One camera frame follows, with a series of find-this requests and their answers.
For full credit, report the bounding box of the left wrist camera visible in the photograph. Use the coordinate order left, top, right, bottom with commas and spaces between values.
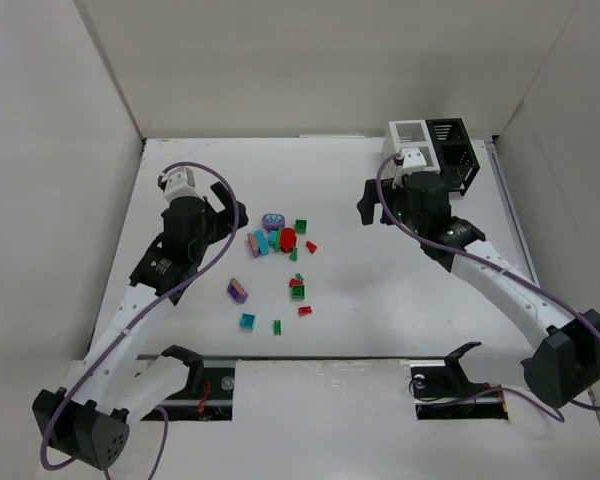
158, 166, 199, 203

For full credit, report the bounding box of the purple arched lego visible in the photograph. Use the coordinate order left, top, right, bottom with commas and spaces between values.
247, 233, 260, 258

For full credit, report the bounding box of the green square lego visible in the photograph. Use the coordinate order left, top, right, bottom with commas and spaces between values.
294, 219, 307, 234
290, 284, 305, 301

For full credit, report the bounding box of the long teal lego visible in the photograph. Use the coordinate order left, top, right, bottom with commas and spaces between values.
254, 230, 270, 256

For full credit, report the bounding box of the black slotted container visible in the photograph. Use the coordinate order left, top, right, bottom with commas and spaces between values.
426, 118, 480, 193

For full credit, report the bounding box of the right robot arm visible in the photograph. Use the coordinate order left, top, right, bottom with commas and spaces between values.
357, 172, 600, 408

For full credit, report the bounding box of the purple round flower lego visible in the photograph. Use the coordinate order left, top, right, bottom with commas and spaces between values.
262, 213, 286, 231

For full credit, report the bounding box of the green square lego lower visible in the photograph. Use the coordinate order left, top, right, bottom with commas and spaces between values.
290, 284, 305, 301

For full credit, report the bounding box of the green flat plate lego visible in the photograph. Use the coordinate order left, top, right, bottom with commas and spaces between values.
273, 229, 282, 252

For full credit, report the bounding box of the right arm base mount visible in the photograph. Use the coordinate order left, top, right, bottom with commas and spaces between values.
408, 342, 509, 421

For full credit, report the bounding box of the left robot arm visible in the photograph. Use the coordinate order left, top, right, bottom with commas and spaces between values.
32, 176, 248, 472

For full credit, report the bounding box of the white slotted container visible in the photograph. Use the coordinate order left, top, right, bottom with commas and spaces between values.
381, 120, 440, 179

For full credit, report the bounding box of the purple lego with pink face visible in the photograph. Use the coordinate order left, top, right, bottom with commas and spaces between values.
227, 278, 248, 304

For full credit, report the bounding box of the large red lego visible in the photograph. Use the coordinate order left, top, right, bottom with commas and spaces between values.
279, 227, 297, 253

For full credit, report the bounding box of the teal square lego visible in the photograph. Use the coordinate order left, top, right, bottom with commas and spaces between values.
239, 313, 256, 331

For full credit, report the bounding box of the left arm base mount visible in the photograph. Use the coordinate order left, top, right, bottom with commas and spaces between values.
160, 356, 236, 422

